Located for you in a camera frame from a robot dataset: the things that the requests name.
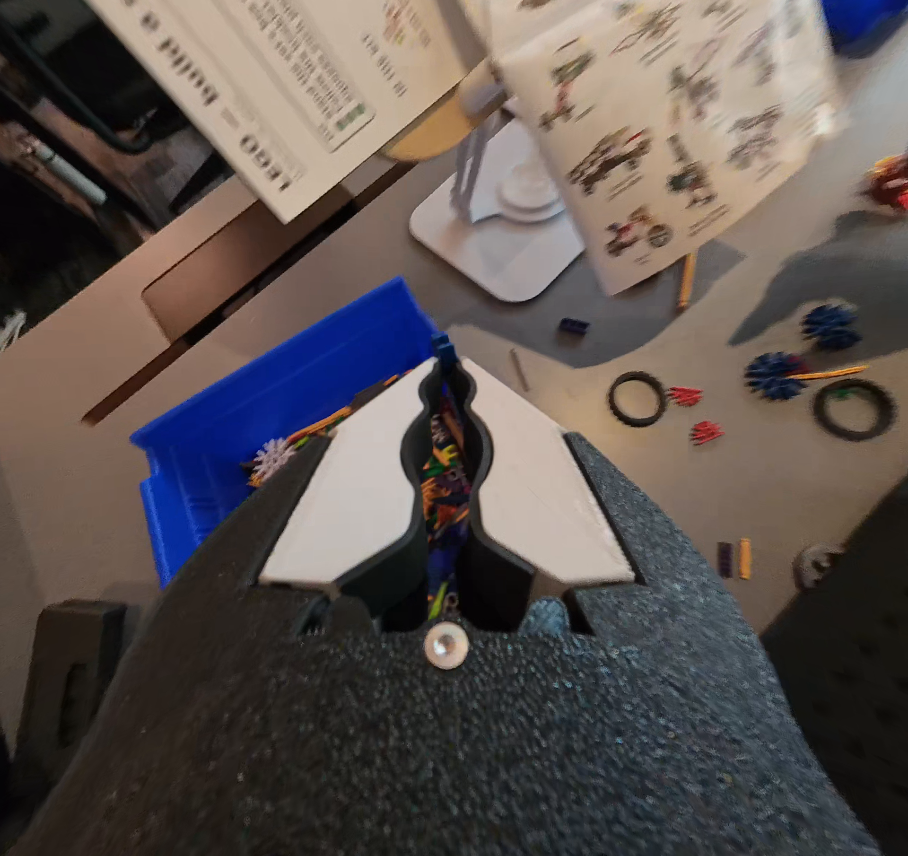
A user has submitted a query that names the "white text instruction sheet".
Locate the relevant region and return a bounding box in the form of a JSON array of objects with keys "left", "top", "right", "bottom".
[{"left": 39, "top": 0, "right": 498, "bottom": 226}]

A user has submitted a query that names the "white marker pen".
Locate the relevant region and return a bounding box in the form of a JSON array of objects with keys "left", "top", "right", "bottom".
[{"left": 32, "top": 143, "right": 108, "bottom": 206}]

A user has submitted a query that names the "black rubber tire ring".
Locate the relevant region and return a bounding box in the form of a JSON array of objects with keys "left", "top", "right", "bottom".
[
  {"left": 813, "top": 378, "right": 899, "bottom": 443},
  {"left": 607, "top": 371, "right": 668, "bottom": 428}
]

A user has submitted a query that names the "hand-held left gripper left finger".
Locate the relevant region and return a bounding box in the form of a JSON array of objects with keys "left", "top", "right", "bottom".
[{"left": 257, "top": 357, "right": 441, "bottom": 633}]

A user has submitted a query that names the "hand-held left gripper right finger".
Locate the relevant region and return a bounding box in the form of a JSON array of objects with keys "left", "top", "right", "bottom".
[{"left": 454, "top": 357, "right": 636, "bottom": 633}]

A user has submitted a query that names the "blue snowflake connector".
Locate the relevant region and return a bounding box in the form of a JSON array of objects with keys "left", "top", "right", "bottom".
[
  {"left": 801, "top": 303, "right": 864, "bottom": 352},
  {"left": 744, "top": 351, "right": 810, "bottom": 402}
]

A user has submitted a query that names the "red and yellow toy model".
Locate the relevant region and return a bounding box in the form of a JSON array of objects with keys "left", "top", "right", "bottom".
[{"left": 862, "top": 154, "right": 908, "bottom": 213}]

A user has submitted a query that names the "black metal tube frame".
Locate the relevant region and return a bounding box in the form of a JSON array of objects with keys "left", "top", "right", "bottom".
[{"left": 0, "top": 12, "right": 207, "bottom": 156}]

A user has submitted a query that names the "construction toy model booklet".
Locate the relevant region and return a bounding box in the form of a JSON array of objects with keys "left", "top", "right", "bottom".
[{"left": 489, "top": 0, "right": 848, "bottom": 297}]

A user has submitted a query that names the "pile of colourful construction pieces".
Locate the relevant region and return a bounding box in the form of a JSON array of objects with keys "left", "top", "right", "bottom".
[{"left": 248, "top": 367, "right": 472, "bottom": 623}]

